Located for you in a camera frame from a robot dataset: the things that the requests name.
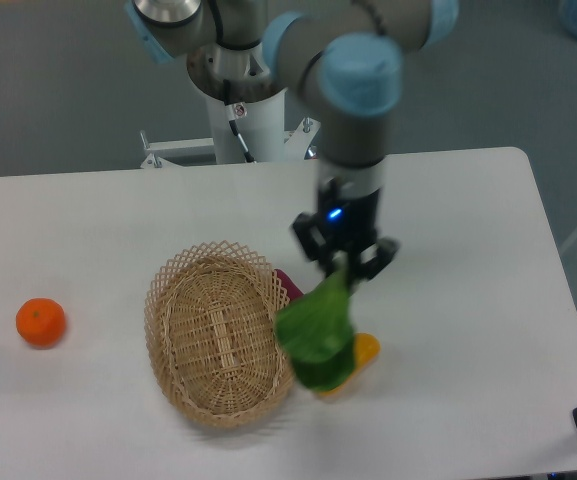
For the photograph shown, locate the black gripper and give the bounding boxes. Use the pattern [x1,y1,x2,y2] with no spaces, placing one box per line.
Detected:
[292,177,399,292]

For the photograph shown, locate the green bok choy vegetable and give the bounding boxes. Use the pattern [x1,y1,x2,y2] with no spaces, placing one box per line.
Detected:
[275,269,355,393]

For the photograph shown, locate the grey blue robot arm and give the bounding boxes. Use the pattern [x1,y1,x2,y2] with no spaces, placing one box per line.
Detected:
[124,1,459,286]

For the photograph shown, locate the woven wicker basket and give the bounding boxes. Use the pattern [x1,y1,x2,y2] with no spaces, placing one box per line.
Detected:
[144,241,294,429]

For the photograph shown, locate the purple sweet potato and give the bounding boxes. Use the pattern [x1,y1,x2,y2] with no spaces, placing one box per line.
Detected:
[275,269,304,302]

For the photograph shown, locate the yellow mango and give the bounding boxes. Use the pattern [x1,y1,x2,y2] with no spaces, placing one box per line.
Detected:
[318,332,381,398]

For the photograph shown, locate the orange tangerine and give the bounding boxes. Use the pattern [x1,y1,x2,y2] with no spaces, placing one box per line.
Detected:
[15,298,67,348]

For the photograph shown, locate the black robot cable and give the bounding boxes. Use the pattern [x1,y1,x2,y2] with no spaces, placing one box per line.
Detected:
[221,79,256,164]

